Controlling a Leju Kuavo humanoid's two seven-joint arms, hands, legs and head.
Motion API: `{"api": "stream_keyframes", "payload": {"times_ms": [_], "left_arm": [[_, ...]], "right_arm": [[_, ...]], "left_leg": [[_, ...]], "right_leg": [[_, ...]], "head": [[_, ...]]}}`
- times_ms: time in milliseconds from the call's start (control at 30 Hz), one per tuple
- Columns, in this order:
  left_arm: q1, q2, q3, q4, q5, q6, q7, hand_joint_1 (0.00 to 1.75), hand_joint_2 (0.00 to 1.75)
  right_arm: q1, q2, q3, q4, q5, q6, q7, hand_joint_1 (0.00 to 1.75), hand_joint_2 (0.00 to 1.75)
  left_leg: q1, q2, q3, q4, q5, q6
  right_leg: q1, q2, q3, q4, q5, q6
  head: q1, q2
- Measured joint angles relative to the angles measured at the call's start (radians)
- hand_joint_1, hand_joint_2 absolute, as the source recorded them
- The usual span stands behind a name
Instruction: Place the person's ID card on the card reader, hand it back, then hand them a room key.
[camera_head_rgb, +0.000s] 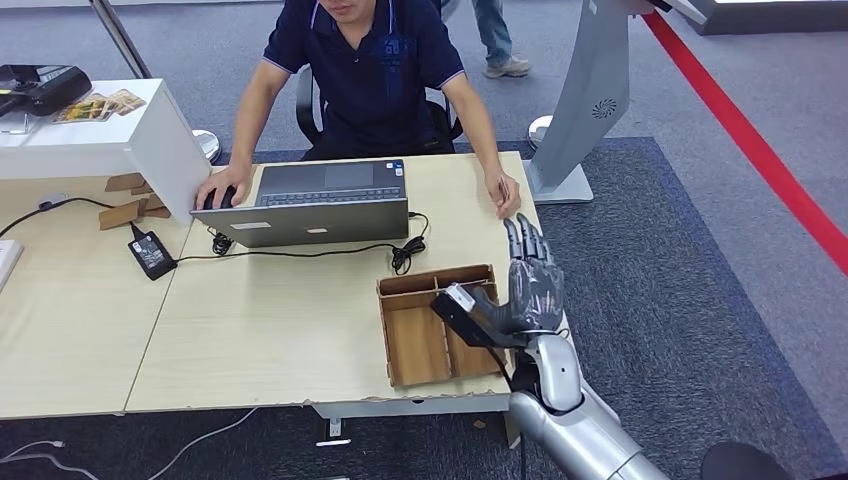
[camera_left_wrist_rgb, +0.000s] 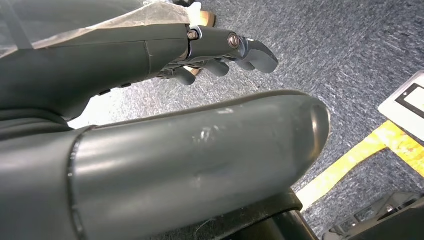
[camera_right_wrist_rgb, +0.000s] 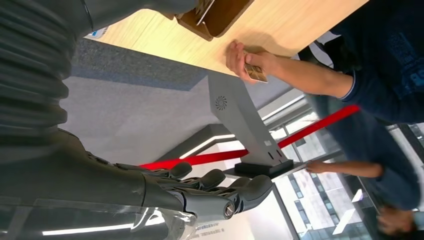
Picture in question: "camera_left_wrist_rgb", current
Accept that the yellow floor tape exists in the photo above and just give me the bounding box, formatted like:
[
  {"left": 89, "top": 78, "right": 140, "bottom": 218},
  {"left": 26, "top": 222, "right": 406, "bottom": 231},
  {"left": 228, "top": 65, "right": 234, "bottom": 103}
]
[{"left": 295, "top": 119, "right": 424, "bottom": 213}]

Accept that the black robot body part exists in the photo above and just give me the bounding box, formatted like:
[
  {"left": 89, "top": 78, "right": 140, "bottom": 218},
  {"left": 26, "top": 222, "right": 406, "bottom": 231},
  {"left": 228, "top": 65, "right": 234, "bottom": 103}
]
[{"left": 149, "top": 188, "right": 321, "bottom": 240}]

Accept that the tan rounded object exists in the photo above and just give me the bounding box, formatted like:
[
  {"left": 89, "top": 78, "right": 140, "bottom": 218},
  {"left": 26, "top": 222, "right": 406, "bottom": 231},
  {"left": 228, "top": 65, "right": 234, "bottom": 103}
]
[{"left": 183, "top": 9, "right": 218, "bottom": 78}]

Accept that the dark grey machine base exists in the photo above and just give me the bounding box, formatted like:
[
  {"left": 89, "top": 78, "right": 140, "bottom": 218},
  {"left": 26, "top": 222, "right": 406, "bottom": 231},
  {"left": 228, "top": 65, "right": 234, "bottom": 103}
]
[{"left": 321, "top": 191, "right": 424, "bottom": 240}]

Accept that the white panel with black frame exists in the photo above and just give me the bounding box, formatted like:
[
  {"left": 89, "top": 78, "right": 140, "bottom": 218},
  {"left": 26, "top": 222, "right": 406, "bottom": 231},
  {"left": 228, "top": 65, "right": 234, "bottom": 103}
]
[{"left": 377, "top": 70, "right": 424, "bottom": 143}]

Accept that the clear plastic left hand cover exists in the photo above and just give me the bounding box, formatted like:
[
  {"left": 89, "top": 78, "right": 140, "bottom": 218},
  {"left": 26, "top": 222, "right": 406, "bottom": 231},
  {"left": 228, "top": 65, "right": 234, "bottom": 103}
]
[{"left": 0, "top": 0, "right": 200, "bottom": 59}]

